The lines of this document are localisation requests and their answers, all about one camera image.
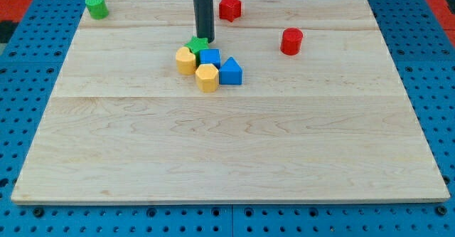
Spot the yellow hexagon block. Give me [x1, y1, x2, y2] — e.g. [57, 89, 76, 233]
[196, 63, 219, 93]

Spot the blue triangle block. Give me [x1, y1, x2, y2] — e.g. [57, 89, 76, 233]
[219, 57, 243, 85]

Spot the blue cube block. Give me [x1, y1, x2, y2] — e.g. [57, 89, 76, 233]
[199, 48, 221, 69]

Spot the yellow heart block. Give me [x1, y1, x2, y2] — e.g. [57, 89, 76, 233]
[175, 46, 196, 75]

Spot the green star block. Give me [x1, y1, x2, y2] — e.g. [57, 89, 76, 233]
[185, 36, 209, 65]

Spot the red cylinder block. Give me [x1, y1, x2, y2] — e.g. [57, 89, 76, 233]
[280, 28, 304, 56]

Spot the red star block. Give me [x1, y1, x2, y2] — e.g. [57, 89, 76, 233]
[218, 0, 242, 22]

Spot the light wooden board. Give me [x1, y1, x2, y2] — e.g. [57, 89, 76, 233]
[11, 0, 450, 205]

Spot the green cylinder block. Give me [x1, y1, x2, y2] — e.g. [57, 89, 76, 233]
[85, 0, 109, 20]

